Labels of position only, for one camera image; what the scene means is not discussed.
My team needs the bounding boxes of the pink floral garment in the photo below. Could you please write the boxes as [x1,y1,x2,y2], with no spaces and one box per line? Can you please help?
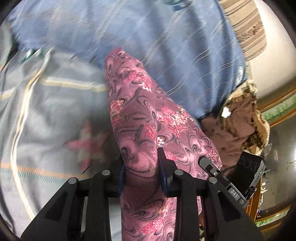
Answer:
[104,48,222,240]

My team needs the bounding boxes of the brown garment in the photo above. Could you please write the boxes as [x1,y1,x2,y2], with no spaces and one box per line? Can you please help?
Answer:
[200,79,270,169]

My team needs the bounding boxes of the blue plaid pillow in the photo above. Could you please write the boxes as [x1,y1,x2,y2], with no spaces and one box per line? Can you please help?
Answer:
[8,1,247,118]

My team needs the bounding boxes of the striped beige pillow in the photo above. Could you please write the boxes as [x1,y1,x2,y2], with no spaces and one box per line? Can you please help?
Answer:
[219,0,267,61]

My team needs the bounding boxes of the grey plaid bed sheet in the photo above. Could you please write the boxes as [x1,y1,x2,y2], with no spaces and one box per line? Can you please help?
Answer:
[1,23,119,236]

